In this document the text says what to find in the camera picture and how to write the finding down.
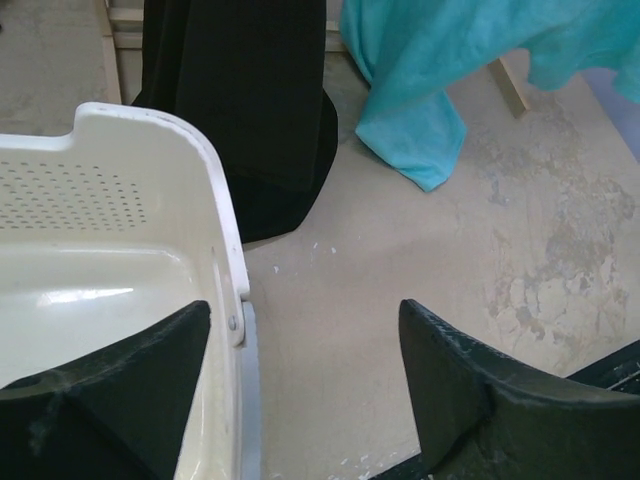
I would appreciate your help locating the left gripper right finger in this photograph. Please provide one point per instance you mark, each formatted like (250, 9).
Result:
(482, 414)

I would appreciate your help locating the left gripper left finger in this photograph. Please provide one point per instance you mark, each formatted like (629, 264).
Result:
(117, 413)

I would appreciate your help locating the teal t shirt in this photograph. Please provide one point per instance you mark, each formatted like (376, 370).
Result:
(411, 51)

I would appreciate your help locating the black t shirt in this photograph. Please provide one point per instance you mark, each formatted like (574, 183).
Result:
(249, 76)

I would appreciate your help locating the cream plastic laundry basket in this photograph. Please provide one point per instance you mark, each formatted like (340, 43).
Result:
(111, 228)

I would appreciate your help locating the wooden clothes rack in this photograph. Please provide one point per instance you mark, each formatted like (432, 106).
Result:
(121, 28)

